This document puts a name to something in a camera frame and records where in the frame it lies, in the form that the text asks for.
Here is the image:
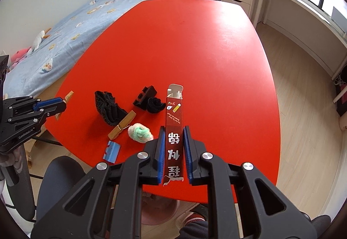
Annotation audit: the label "black sock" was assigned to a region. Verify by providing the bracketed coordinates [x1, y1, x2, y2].
[95, 90, 128, 126]

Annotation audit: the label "small blue plastic clip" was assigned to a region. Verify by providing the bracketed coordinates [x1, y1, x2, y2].
[103, 141, 121, 164]

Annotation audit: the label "wooden clothespin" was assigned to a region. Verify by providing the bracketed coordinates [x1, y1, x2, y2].
[108, 110, 136, 140]

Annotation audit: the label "green white tissue ball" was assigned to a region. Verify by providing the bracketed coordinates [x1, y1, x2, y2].
[128, 123, 154, 143]

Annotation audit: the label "black binder clip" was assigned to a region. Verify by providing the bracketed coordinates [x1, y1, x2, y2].
[133, 86, 157, 110]

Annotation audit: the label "long red cardboard box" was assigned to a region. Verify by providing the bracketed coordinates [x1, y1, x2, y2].
[163, 84, 184, 186]

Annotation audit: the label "black scrunchie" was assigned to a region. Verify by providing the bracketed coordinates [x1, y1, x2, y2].
[147, 97, 166, 114]

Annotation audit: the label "pink trash bin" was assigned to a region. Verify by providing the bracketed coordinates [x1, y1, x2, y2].
[141, 192, 180, 226]

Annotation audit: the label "gloved left hand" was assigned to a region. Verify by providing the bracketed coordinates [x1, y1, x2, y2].
[1, 147, 23, 186]

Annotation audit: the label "right black white shoe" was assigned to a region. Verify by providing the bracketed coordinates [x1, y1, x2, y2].
[175, 204, 208, 229]

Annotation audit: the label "left leg dark trousers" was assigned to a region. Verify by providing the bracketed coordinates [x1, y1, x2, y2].
[36, 156, 85, 222]

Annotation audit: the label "pink plush toy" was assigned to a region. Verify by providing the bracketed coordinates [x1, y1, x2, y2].
[9, 47, 31, 68]

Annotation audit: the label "red table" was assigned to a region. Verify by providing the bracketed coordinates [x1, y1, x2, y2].
[44, 0, 281, 205]

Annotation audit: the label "bed with blue sheet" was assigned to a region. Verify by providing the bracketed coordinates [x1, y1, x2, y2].
[3, 0, 145, 97]

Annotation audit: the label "white duck plush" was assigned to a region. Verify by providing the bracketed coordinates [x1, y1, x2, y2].
[31, 31, 45, 52]

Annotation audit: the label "black office chair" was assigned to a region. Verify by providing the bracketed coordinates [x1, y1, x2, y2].
[7, 145, 35, 221]

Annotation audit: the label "white long desk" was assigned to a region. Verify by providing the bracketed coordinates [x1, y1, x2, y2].
[250, 0, 346, 79]

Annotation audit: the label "black camera box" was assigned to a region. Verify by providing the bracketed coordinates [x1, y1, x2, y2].
[0, 55, 9, 100]

